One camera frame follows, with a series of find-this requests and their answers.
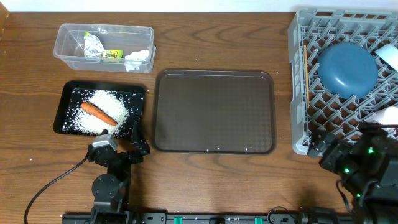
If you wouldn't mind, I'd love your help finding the pile of white rice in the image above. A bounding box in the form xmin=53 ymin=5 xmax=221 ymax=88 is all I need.
xmin=60 ymin=88 xmax=144 ymax=138

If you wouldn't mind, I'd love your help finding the orange carrot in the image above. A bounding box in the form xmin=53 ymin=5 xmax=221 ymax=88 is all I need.
xmin=81 ymin=102 xmax=118 ymax=126

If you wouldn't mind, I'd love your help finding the white pink cup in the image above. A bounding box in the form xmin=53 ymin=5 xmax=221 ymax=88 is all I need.
xmin=370 ymin=106 xmax=398 ymax=125

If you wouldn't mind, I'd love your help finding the dark blue plate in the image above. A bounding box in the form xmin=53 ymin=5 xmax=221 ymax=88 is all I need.
xmin=317 ymin=42 xmax=378 ymax=99

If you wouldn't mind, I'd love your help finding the white tissue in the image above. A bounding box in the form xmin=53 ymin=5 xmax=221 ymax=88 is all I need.
xmin=124 ymin=50 xmax=149 ymax=72

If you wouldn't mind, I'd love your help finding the wooden chopstick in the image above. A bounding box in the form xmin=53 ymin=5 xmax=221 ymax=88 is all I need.
xmin=303 ymin=44 xmax=310 ymax=109

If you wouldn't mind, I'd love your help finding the silver green snack wrapper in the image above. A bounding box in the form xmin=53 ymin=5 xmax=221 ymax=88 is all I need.
xmin=84 ymin=32 xmax=124 ymax=59

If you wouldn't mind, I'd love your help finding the light blue bowl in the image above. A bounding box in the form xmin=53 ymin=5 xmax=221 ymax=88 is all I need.
xmin=375 ymin=44 xmax=398 ymax=71

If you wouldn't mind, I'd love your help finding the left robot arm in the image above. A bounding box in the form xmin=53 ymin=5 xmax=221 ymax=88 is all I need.
xmin=86 ymin=121 xmax=150 ymax=224

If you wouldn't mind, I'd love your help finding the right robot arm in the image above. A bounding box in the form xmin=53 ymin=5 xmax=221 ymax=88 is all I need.
xmin=299 ymin=123 xmax=397 ymax=223

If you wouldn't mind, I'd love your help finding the grey dishwasher rack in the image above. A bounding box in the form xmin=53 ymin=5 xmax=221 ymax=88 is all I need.
xmin=288 ymin=8 xmax=397 ymax=155

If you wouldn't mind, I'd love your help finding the black rectangular tray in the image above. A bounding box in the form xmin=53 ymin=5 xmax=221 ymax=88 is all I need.
xmin=53 ymin=80 xmax=145 ymax=134

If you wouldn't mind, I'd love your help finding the brown serving tray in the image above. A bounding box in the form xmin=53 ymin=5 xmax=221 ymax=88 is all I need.
xmin=151 ymin=69 xmax=277 ymax=155

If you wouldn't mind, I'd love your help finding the clear plastic container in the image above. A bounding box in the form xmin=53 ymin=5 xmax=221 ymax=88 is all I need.
xmin=53 ymin=24 xmax=156 ymax=73

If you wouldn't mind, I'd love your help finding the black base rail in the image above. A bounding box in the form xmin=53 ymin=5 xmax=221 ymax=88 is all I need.
xmin=61 ymin=212 xmax=355 ymax=224

